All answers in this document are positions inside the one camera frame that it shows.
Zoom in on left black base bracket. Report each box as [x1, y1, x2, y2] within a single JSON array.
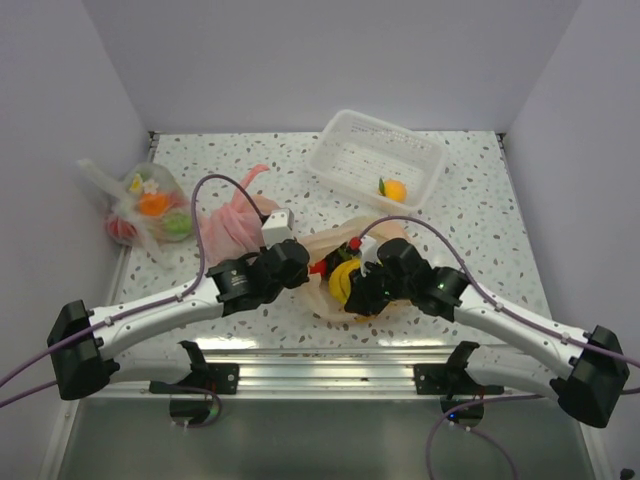
[[149, 363, 240, 395]]

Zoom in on aluminium mounting rail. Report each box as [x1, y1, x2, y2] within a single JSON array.
[[93, 344, 559, 400]]

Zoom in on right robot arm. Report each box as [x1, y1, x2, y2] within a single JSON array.
[[342, 236, 629, 428]]

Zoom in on yellow toy banana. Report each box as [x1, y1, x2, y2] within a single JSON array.
[[328, 258, 360, 305]]

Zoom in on white plastic basket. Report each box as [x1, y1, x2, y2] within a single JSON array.
[[306, 110, 449, 215]]

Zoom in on black base bracket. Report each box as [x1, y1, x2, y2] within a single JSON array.
[[149, 363, 240, 395], [413, 363, 504, 398]]

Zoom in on dark toy grapes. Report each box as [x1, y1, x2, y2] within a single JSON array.
[[334, 242, 358, 262]]

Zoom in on right black base bracket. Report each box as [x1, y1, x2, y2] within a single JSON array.
[[413, 363, 504, 398]]

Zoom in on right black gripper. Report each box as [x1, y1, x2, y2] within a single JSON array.
[[345, 259, 414, 316]]

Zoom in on pink plastic bag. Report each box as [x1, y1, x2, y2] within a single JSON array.
[[198, 190, 265, 266]]

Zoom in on orange toy fruit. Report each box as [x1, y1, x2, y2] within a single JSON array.
[[378, 178, 408, 203]]

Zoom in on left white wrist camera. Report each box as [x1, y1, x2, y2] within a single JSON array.
[[261, 208, 295, 249]]

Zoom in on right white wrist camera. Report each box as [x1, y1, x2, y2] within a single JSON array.
[[348, 235, 379, 277]]

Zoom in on orange plastic bag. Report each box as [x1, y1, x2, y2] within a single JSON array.
[[298, 217, 409, 323]]

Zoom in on red toy chili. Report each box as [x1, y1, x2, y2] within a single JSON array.
[[309, 260, 328, 276]]

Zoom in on clear plastic bag with fruit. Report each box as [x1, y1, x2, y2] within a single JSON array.
[[76, 159, 193, 259]]

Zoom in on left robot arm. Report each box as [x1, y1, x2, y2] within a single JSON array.
[[47, 240, 310, 400]]

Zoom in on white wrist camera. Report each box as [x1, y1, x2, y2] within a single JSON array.
[[348, 235, 379, 277], [261, 208, 295, 249]]

